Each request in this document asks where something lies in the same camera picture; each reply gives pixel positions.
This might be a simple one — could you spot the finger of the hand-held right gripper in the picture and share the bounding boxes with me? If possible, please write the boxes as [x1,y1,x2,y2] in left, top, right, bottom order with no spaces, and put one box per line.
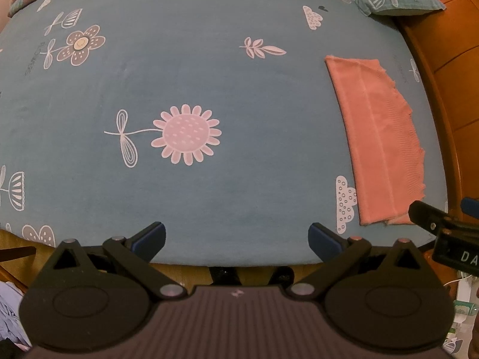
[460,196,479,218]
[408,200,479,237]

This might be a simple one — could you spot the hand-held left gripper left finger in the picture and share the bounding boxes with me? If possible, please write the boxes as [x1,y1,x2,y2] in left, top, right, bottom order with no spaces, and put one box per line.
[52,221,188,301]

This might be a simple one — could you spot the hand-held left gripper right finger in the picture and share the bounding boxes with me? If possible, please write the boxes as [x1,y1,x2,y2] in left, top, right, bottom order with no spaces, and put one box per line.
[287,222,428,302]

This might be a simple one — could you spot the orange knit sweater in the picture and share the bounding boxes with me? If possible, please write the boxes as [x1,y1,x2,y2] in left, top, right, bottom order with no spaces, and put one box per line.
[325,55,426,227]

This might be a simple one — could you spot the small green box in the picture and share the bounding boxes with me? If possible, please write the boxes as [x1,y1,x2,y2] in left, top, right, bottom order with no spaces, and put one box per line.
[453,298,474,318]

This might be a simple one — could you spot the wooden headboard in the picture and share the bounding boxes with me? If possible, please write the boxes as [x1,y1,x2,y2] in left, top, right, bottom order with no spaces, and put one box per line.
[395,0,479,217]

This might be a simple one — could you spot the pale lilac cloth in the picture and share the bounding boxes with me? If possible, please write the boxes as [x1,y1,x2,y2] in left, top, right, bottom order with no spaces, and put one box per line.
[0,280,32,350]

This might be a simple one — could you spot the wooden bed frame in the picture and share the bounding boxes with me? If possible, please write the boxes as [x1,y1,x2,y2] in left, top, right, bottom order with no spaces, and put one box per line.
[0,228,326,292]

